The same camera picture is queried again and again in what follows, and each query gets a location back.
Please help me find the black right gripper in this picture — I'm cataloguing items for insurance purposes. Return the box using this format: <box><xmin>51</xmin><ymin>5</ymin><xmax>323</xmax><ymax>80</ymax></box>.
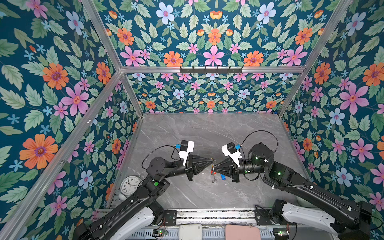
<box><xmin>212</xmin><ymin>158</ymin><xmax>267</xmax><ymax>184</ymax></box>

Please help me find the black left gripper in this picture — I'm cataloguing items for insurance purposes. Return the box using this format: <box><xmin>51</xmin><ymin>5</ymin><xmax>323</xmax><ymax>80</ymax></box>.
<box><xmin>161</xmin><ymin>152</ymin><xmax>214</xmax><ymax>183</ymax></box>

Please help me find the silver metal keyring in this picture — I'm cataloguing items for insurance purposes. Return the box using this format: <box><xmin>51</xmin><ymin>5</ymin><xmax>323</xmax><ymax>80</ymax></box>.
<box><xmin>211</xmin><ymin>164</ymin><xmax>218</xmax><ymax>184</ymax></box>

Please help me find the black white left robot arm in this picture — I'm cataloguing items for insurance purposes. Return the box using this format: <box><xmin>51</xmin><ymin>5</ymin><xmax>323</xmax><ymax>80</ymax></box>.
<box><xmin>73</xmin><ymin>155</ymin><xmax>213</xmax><ymax>240</ymax></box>

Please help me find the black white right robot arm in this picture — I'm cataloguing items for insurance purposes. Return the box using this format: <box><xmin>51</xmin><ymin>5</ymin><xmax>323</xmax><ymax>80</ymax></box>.
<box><xmin>215</xmin><ymin>143</ymin><xmax>373</xmax><ymax>240</ymax></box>

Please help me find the pink plastic box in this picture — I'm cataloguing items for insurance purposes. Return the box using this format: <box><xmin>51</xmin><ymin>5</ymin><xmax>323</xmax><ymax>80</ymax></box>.
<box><xmin>225</xmin><ymin>225</ymin><xmax>262</xmax><ymax>240</ymax></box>

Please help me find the white plastic box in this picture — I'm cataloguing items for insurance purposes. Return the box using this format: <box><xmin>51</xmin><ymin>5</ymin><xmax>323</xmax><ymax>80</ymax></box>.
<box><xmin>179</xmin><ymin>224</ymin><xmax>203</xmax><ymax>240</ymax></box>

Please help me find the white alarm clock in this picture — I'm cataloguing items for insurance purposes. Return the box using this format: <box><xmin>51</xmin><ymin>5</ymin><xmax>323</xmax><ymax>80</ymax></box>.
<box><xmin>120</xmin><ymin>176</ymin><xmax>141</xmax><ymax>196</ymax></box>

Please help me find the small green circuit board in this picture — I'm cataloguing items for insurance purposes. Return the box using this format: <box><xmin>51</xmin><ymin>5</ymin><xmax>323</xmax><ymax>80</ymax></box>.
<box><xmin>152</xmin><ymin>230</ymin><xmax>169</xmax><ymax>238</ymax></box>

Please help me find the right small circuit board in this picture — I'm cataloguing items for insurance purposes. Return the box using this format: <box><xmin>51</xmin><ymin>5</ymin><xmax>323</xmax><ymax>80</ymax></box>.
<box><xmin>273</xmin><ymin>230</ymin><xmax>290</xmax><ymax>240</ymax></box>

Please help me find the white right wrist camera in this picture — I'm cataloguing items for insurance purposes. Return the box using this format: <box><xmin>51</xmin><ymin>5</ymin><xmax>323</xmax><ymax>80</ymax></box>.
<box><xmin>222</xmin><ymin>142</ymin><xmax>242</xmax><ymax>167</ymax></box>

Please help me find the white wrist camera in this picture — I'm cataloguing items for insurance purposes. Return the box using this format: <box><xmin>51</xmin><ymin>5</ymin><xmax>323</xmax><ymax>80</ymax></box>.
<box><xmin>222</xmin><ymin>142</ymin><xmax>242</xmax><ymax>167</ymax></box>
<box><xmin>176</xmin><ymin>140</ymin><xmax>195</xmax><ymax>167</ymax></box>

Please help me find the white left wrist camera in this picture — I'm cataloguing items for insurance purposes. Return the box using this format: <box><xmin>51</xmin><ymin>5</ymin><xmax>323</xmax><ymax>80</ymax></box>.
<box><xmin>176</xmin><ymin>140</ymin><xmax>195</xmax><ymax>167</ymax></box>

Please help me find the left camera black cable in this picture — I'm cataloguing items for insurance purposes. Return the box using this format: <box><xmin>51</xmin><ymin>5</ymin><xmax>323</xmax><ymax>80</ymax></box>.
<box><xmin>141</xmin><ymin>145</ymin><xmax>181</xmax><ymax>170</ymax></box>

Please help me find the camera black cable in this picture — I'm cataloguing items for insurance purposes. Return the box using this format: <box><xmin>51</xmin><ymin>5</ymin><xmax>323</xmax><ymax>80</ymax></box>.
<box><xmin>141</xmin><ymin>145</ymin><xmax>181</xmax><ymax>170</ymax></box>
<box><xmin>240</xmin><ymin>129</ymin><xmax>279</xmax><ymax>157</ymax></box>

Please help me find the right camera black cable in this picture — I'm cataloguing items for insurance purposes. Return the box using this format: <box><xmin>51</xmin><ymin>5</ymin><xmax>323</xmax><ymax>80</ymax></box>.
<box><xmin>240</xmin><ymin>129</ymin><xmax>279</xmax><ymax>157</ymax></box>

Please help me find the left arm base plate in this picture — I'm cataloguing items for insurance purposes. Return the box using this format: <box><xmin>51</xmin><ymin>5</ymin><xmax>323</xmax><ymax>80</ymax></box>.
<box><xmin>152</xmin><ymin>210</ymin><xmax>178</xmax><ymax>227</ymax></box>

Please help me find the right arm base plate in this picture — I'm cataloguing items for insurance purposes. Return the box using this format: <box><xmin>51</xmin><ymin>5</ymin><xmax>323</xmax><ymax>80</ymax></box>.
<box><xmin>254</xmin><ymin>209</ymin><xmax>278</xmax><ymax>226</ymax></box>

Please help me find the black wall hook rack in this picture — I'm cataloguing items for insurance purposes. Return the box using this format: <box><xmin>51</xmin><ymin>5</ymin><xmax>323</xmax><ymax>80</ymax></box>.
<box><xmin>179</xmin><ymin>66</ymin><xmax>243</xmax><ymax>75</ymax></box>

